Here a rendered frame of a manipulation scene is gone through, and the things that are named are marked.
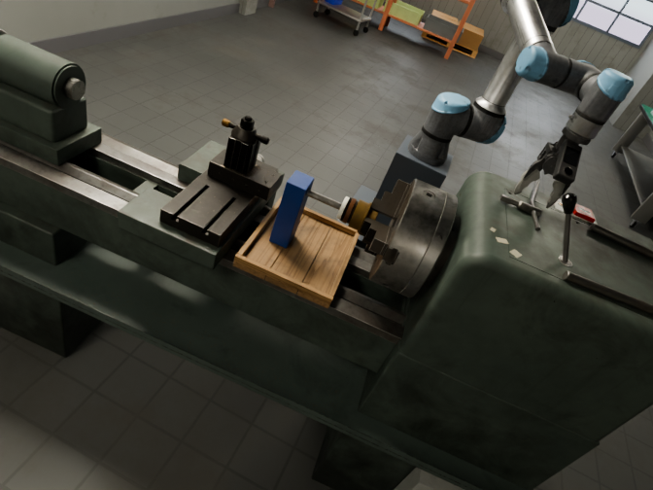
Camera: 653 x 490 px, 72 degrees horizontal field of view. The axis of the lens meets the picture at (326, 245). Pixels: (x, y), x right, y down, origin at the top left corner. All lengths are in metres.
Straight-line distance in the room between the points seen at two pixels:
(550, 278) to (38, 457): 1.72
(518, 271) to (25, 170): 1.38
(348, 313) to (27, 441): 1.25
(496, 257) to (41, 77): 1.30
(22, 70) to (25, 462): 1.27
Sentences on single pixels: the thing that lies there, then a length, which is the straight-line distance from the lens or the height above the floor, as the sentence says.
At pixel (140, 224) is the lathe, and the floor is 0.92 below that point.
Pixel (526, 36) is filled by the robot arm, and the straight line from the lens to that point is 1.37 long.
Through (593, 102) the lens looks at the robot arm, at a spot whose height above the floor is 1.56.
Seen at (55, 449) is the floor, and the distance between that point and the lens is 1.97.
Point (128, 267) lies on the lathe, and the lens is 1.72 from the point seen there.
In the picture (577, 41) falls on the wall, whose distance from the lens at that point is 10.20.
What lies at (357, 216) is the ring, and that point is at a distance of 1.24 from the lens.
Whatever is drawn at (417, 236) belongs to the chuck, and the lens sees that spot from 1.14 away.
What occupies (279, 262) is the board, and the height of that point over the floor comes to 0.88.
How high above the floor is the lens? 1.78
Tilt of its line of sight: 38 degrees down
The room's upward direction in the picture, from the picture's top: 22 degrees clockwise
